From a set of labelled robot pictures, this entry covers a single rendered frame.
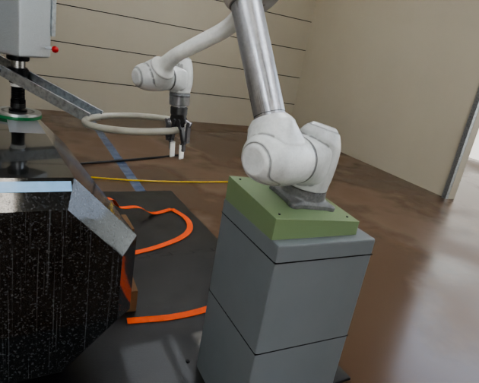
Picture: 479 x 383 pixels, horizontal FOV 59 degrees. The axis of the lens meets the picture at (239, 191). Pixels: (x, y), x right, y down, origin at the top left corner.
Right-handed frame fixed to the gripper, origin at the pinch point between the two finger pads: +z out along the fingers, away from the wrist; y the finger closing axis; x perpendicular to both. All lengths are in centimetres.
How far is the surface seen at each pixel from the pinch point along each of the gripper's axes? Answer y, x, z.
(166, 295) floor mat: 8, -9, 83
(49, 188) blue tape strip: 2, 66, 3
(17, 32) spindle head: 72, 25, -44
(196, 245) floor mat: 30, -70, 83
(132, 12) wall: 362, -368, -87
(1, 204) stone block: 7, 80, 6
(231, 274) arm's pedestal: -50, 32, 31
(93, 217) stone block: -7, 56, 14
